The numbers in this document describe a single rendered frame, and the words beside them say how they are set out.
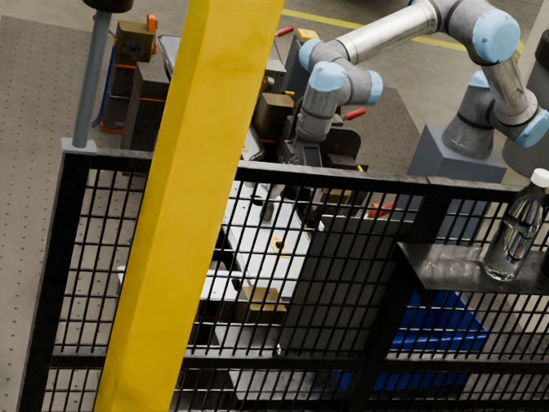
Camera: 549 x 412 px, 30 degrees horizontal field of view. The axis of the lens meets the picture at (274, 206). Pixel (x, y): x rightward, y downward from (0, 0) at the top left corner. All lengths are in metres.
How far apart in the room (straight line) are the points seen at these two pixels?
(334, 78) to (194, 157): 0.85
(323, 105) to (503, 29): 0.51
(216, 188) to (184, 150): 0.08
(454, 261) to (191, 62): 0.64
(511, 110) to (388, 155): 1.04
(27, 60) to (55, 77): 0.14
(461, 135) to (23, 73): 1.53
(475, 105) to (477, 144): 0.11
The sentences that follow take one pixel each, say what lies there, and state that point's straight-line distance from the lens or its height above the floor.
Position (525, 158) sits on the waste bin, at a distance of 5.69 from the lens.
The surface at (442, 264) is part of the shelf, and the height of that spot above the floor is 1.43.
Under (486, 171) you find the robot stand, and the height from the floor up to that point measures 1.08.
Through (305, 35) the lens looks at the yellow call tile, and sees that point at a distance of 3.26.
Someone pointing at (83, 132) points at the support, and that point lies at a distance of 1.51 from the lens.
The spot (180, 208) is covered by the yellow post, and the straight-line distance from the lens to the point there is 1.47.
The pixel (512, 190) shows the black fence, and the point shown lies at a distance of 1.82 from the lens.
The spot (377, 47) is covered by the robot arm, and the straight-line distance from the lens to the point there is 2.47.
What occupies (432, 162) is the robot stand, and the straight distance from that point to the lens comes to 2.99.
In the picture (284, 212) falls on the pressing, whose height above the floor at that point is 1.00.
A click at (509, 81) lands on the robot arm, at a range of 2.69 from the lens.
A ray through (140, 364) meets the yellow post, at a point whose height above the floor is 1.24.
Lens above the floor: 2.31
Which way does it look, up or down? 30 degrees down
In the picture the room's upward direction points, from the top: 17 degrees clockwise
